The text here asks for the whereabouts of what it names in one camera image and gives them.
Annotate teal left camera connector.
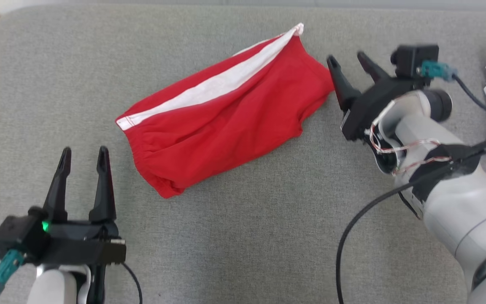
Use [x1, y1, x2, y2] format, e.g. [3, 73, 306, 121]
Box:
[0, 249, 26, 296]

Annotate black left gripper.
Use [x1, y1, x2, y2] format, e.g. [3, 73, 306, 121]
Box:
[36, 146, 126, 266]

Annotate red Bulls 23 shorts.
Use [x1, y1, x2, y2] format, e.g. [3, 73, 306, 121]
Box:
[116, 23, 335, 199]

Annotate teal right camera connector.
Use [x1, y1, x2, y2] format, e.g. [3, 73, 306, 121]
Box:
[420, 60, 454, 82]

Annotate teal camera connector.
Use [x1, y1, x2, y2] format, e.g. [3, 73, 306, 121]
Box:
[0, 249, 26, 296]
[420, 60, 454, 82]

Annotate thin white right wire bundle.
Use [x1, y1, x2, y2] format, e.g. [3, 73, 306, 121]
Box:
[365, 101, 452, 176]

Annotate black right camera cable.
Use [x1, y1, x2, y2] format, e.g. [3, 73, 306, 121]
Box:
[336, 74, 486, 304]

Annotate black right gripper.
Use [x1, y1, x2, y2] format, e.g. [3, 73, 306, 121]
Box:
[327, 52, 431, 142]

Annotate thin black left gripper cable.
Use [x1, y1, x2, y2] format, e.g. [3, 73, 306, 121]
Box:
[121, 262, 143, 304]

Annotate grey fabric sofa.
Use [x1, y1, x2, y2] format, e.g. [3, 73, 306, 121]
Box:
[0, 4, 486, 304]

